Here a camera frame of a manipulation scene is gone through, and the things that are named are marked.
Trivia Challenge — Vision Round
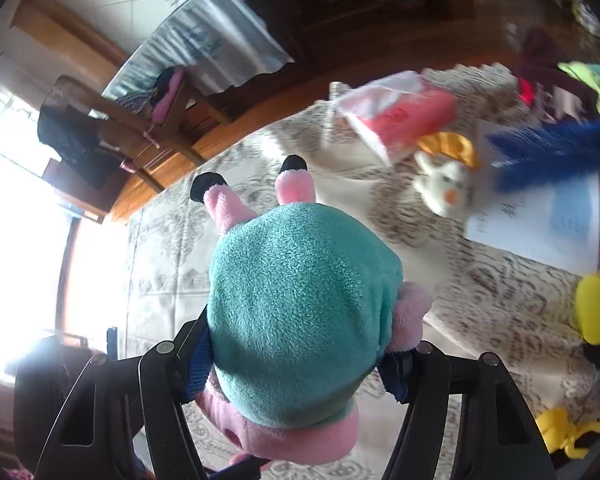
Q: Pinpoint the yellow red snack can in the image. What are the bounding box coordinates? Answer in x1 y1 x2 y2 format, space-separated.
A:
575 264 600 346

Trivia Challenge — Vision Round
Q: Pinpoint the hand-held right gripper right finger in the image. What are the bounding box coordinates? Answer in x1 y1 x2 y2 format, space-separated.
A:
377 342 553 480

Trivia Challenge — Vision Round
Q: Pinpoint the silver table cover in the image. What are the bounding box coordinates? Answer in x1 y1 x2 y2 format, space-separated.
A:
102 0 296 106

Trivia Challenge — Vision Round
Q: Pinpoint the pink pig plush teal shirt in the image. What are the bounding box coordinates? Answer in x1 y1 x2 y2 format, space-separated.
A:
190 155 433 466

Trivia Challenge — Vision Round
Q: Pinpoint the yellow plastic clamp toy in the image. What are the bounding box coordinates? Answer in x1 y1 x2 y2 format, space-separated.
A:
535 406 600 461

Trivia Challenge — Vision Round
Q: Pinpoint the small white plush toy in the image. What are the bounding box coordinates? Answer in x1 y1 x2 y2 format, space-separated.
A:
412 131 481 218

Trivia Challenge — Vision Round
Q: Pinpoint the small green plush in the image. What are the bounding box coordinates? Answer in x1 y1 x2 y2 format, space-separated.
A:
557 61 600 118

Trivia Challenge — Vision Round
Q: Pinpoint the white paper card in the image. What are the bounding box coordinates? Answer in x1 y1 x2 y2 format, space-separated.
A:
464 120 600 273

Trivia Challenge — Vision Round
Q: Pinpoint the pink tissue packet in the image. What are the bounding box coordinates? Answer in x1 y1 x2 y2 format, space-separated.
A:
330 70 458 166

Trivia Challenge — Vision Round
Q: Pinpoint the pink clothing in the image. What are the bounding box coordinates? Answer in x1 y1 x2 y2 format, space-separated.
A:
150 67 186 126

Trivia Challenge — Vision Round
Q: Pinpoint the blue feather wand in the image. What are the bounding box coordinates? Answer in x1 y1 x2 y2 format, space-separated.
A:
486 119 600 193

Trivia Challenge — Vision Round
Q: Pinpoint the wooden chair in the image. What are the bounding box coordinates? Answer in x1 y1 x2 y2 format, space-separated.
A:
37 72 231 211

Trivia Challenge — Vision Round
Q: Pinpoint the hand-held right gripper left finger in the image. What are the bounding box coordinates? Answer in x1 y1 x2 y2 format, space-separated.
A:
32 307 216 480

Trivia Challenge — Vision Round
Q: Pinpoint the dark clothing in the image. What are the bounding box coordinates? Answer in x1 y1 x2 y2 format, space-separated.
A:
37 105 126 191

